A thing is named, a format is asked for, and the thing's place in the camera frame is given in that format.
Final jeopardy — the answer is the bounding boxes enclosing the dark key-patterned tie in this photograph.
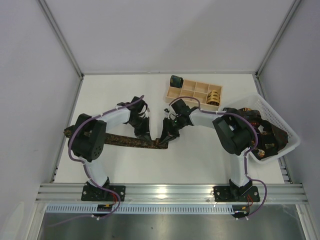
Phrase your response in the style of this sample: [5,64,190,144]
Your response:
[63,124,170,151]

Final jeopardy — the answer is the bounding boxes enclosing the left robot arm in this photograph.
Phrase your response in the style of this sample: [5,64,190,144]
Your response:
[67,95,152,193]

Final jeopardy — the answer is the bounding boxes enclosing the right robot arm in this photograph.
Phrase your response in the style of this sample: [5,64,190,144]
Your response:
[160,96,258,195]

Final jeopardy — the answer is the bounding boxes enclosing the pile of dark ties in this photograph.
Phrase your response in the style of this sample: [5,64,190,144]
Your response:
[223,107,289,161]

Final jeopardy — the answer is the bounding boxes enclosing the wooden compartment box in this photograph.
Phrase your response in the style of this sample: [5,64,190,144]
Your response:
[165,79,223,111]

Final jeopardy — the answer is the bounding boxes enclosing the rolled dark green tie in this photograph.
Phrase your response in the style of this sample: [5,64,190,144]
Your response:
[169,75,184,89]

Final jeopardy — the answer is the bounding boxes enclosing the rolled gold patterned tie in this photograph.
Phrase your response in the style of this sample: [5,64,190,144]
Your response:
[206,90,221,106]

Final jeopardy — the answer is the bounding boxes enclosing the white plastic basket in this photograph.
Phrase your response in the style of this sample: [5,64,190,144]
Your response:
[218,93,301,165]

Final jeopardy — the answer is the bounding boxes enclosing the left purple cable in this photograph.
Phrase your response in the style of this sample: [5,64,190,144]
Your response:
[48,94,146,227]

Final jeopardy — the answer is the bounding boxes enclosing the purple cable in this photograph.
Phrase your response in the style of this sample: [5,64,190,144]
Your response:
[48,94,146,227]
[167,97,268,221]

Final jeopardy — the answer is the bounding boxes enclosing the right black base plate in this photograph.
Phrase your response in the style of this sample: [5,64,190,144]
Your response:
[213,185,261,203]

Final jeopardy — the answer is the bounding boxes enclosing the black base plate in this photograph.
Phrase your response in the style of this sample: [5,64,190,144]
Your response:
[81,183,126,202]
[213,185,261,203]

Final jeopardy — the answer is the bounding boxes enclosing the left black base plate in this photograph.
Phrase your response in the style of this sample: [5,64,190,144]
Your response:
[81,183,126,202]

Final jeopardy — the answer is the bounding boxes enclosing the white slotted cable duct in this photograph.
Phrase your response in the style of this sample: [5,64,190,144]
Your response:
[46,203,248,215]

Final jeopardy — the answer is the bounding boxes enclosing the aluminium mounting rail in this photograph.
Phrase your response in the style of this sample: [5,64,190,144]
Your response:
[36,183,308,205]

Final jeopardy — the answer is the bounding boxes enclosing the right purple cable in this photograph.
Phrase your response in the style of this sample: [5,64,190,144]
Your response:
[167,97,268,221]

